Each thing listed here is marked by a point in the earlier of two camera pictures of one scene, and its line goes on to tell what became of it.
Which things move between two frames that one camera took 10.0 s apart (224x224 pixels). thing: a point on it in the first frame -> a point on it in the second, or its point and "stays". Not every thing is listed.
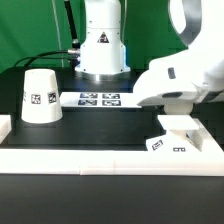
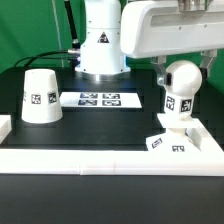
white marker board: (99, 100) stays
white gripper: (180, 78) -> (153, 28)
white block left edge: (5, 126) stays
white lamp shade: (41, 101) stays
